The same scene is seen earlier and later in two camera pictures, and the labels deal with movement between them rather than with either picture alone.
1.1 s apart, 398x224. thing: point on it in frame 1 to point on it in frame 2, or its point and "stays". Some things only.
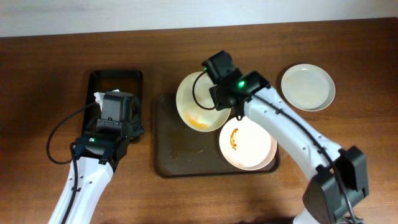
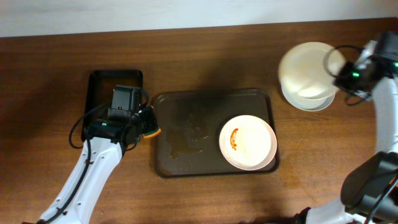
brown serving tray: x=181 y=151 stays
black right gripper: x=218 y=101 to x=343 y=78
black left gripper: x=137 y=127 to x=149 y=121
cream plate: x=245 y=146 stays
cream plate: x=195 y=104 to x=306 y=74
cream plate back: x=308 y=87 stays
